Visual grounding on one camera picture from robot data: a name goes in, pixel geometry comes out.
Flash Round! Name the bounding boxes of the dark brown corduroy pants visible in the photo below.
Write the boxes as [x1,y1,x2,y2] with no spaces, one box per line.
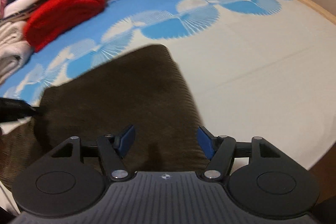
[1,44,208,188]

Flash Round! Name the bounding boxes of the cream folded blanket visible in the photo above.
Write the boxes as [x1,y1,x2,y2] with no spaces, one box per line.
[0,21,34,84]

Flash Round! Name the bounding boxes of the blue and white bedsheet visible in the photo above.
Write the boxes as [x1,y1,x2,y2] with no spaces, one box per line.
[1,0,335,168]

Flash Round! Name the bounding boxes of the red folded blanket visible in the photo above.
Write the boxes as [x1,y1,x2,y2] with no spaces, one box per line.
[23,0,106,52]

